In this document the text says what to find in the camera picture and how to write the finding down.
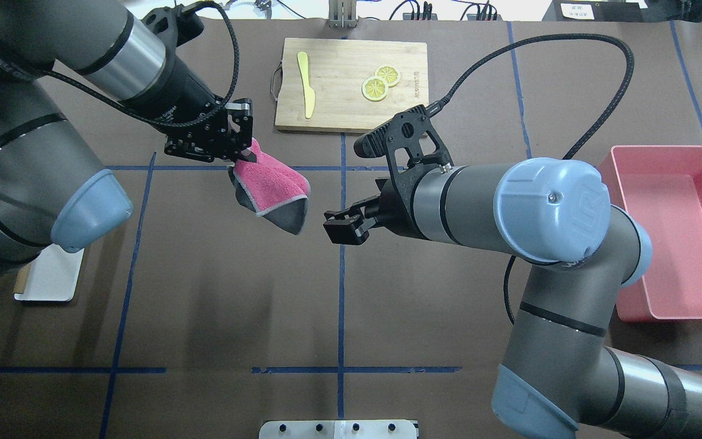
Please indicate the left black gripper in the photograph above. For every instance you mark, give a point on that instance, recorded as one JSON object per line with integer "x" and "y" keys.
{"x": 181, "y": 92}

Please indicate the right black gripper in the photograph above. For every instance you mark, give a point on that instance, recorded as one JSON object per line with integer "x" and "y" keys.
{"x": 395, "y": 210}

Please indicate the lemon slice near board edge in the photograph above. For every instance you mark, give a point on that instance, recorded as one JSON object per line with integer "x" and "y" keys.
{"x": 390, "y": 74}

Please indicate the pink plastic bin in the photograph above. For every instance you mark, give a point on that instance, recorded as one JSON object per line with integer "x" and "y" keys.
{"x": 661, "y": 188}

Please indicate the aluminium frame post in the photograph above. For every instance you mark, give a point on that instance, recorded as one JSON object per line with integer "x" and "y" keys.
{"x": 342, "y": 14}

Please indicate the white tray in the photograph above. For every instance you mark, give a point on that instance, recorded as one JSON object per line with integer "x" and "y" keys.
{"x": 51, "y": 277}

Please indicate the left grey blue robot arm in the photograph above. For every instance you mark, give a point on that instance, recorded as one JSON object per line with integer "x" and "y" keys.
{"x": 53, "y": 188}

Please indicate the lemon slice near board centre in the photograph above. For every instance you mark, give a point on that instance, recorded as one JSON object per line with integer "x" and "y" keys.
{"x": 374, "y": 89}

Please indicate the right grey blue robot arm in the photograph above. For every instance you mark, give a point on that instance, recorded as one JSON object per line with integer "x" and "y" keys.
{"x": 557, "y": 215}

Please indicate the pink grey cleaning cloth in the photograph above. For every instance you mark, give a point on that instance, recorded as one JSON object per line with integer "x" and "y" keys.
{"x": 271, "y": 190}

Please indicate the yellow plastic knife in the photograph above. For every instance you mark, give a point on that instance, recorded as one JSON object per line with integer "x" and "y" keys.
{"x": 309, "y": 95}

